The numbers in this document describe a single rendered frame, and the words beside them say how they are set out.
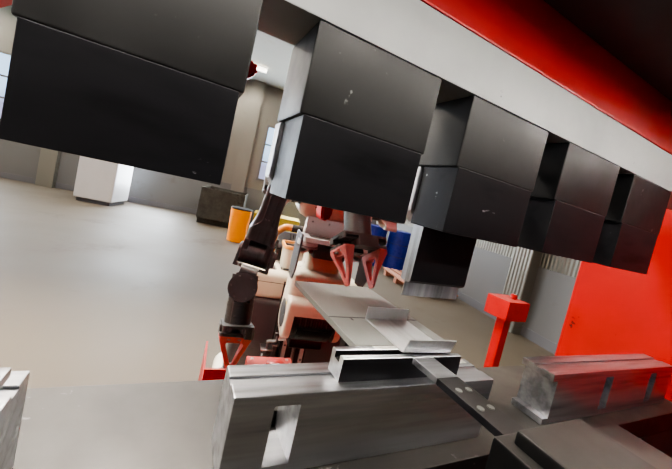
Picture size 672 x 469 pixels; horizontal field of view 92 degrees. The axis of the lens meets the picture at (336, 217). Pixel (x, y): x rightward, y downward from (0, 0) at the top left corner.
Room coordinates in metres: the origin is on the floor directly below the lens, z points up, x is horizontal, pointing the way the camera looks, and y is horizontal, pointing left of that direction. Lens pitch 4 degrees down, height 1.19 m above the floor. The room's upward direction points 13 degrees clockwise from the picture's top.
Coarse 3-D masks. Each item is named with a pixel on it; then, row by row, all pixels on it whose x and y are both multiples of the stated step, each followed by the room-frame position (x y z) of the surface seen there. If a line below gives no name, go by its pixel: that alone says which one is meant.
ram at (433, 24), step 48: (288, 0) 0.29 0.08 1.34; (336, 0) 0.31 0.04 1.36; (384, 0) 0.33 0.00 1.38; (432, 0) 0.35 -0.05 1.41; (480, 0) 0.38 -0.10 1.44; (528, 0) 0.41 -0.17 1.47; (384, 48) 0.33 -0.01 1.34; (432, 48) 0.36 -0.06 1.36; (480, 48) 0.39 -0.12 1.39; (528, 48) 0.42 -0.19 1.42; (576, 48) 0.46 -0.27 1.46; (480, 96) 0.39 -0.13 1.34; (528, 96) 0.43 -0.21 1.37; (576, 96) 0.47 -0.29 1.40; (624, 96) 0.52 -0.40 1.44; (576, 144) 0.49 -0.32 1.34; (624, 144) 0.54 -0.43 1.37
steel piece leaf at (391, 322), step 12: (372, 312) 0.53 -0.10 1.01; (384, 312) 0.54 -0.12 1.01; (396, 312) 0.55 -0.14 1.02; (408, 312) 0.56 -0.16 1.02; (372, 324) 0.51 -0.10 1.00; (384, 324) 0.52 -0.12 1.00; (396, 324) 0.53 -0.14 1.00; (408, 324) 0.54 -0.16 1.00; (396, 336) 0.48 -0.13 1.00; (408, 336) 0.49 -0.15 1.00; (420, 336) 0.50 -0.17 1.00
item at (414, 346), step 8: (408, 344) 0.43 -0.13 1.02; (416, 344) 0.43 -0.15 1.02; (424, 344) 0.44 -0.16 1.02; (432, 344) 0.44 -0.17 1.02; (440, 344) 0.45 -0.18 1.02; (448, 344) 0.46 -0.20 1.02; (408, 352) 0.43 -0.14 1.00; (416, 352) 0.44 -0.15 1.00; (424, 352) 0.45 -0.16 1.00; (432, 352) 0.45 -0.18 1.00; (440, 352) 0.46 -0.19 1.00; (448, 352) 0.47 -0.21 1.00
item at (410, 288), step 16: (416, 240) 0.42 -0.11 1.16; (432, 240) 0.43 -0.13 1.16; (448, 240) 0.44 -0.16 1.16; (464, 240) 0.45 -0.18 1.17; (416, 256) 0.42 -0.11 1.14; (432, 256) 0.43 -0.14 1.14; (448, 256) 0.44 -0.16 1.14; (464, 256) 0.45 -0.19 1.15; (416, 272) 0.42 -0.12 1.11; (432, 272) 0.43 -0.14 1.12; (448, 272) 0.44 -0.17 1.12; (464, 272) 0.46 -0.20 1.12; (416, 288) 0.43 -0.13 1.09; (432, 288) 0.45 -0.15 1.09; (448, 288) 0.46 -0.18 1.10
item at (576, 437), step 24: (432, 360) 0.42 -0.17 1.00; (456, 384) 0.37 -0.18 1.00; (480, 408) 0.33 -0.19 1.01; (504, 432) 0.30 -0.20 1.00; (528, 432) 0.26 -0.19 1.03; (552, 432) 0.26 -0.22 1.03; (576, 432) 0.27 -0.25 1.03; (600, 432) 0.28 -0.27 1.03; (504, 456) 0.25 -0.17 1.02; (528, 456) 0.25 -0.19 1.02; (552, 456) 0.23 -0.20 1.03; (576, 456) 0.24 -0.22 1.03; (600, 456) 0.25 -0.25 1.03; (624, 456) 0.25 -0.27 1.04
